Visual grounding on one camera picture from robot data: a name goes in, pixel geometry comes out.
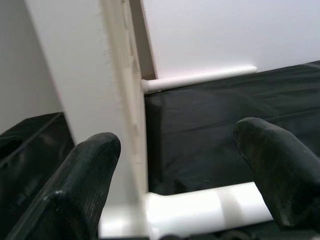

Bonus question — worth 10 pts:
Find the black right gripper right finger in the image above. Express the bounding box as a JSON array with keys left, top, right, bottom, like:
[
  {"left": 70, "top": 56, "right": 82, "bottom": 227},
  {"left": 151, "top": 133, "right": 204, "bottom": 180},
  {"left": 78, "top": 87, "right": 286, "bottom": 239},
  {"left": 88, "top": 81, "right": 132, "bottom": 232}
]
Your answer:
[{"left": 232, "top": 117, "right": 320, "bottom": 232}]

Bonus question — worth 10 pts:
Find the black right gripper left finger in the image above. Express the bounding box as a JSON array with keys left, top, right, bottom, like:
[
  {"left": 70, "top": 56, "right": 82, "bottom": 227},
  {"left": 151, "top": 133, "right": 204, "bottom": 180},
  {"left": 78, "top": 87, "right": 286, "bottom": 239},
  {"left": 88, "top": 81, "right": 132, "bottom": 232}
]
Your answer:
[{"left": 3, "top": 132, "right": 122, "bottom": 240}]

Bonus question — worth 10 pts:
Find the white plastic table leg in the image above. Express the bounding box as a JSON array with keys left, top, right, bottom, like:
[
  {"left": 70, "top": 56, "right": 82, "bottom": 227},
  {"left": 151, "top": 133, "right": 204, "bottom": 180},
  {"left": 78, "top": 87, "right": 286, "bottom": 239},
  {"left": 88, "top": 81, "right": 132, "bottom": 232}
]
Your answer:
[
  {"left": 141, "top": 65, "right": 258, "bottom": 92},
  {"left": 98, "top": 181, "right": 275, "bottom": 239}
]

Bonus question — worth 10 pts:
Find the white plastic table top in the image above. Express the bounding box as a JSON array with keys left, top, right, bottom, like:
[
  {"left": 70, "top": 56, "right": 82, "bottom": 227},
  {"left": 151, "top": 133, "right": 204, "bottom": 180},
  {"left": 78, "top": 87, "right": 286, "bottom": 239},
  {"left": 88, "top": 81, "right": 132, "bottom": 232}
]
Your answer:
[{"left": 24, "top": 0, "right": 159, "bottom": 240}]

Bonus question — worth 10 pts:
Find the black table cloth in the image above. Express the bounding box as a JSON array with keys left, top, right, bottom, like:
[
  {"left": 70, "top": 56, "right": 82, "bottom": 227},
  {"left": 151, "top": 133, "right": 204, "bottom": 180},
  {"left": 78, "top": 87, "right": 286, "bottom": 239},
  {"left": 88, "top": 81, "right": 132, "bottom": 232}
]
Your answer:
[{"left": 0, "top": 59, "right": 320, "bottom": 240}]

